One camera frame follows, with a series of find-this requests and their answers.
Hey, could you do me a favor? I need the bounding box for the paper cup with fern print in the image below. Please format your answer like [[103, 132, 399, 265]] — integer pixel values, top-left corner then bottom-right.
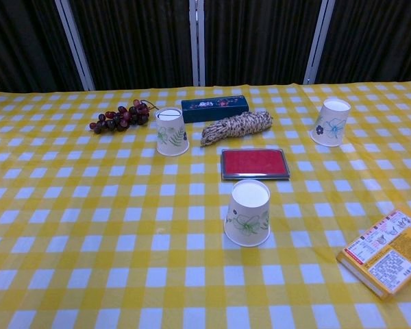
[[155, 106, 190, 158]]

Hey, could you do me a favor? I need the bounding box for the paper cup blue flower print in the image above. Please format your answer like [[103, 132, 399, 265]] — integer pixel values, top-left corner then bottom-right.
[[310, 98, 352, 148]]

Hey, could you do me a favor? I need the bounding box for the paper cup green flower print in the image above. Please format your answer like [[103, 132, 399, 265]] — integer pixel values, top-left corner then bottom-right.
[[223, 179, 272, 247]]

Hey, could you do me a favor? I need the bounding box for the red ink pad in case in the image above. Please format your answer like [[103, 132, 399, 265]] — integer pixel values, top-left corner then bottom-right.
[[220, 147, 292, 182]]

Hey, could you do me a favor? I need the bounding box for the dark blue floral box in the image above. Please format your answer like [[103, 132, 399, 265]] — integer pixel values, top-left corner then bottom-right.
[[181, 95, 250, 124]]

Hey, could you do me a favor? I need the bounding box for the dark red grape bunch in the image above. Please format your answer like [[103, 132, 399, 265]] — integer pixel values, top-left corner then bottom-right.
[[89, 99, 158, 135]]

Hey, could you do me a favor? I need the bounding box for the yellow white checked tablecloth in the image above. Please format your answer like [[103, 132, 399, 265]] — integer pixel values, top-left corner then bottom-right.
[[0, 79, 411, 329]]

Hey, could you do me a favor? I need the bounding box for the black pleated screen panel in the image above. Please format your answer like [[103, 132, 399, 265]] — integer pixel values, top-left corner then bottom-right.
[[68, 0, 197, 92], [202, 0, 323, 86], [0, 0, 88, 98], [314, 0, 411, 85]]

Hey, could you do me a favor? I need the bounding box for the yellow printed food box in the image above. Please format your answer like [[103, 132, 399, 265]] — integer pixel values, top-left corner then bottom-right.
[[336, 208, 411, 302]]

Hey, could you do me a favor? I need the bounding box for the beige braided rope bundle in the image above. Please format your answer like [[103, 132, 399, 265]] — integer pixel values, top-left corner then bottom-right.
[[200, 110, 274, 147]]

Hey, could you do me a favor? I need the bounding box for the white screen frame post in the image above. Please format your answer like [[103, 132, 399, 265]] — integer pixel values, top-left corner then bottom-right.
[[303, 0, 336, 85], [54, 0, 96, 92], [188, 0, 206, 87]]

